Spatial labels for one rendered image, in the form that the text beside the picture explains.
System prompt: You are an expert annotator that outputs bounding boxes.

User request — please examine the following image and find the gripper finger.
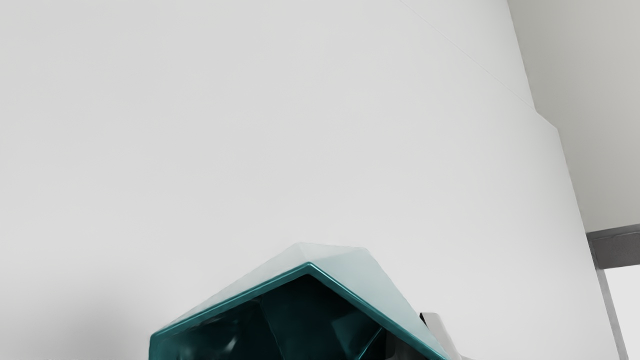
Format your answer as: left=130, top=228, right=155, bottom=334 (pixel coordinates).
left=419, top=312, right=475, bottom=360

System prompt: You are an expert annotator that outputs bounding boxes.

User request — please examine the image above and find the teal faceted mug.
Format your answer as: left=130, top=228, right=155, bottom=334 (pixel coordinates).
left=149, top=242, right=452, bottom=360

